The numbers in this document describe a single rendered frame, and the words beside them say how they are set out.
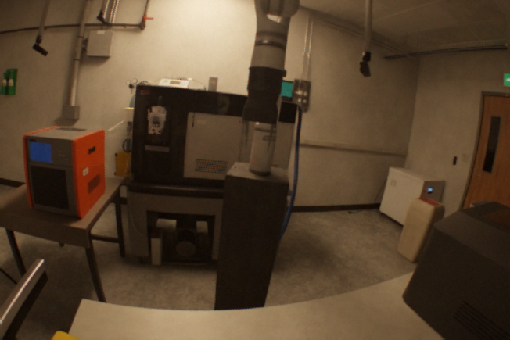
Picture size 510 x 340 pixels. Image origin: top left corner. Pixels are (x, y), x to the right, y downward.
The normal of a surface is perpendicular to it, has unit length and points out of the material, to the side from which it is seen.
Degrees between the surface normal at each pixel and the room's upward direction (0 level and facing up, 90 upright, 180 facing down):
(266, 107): 87
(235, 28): 90
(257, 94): 99
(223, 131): 90
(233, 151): 90
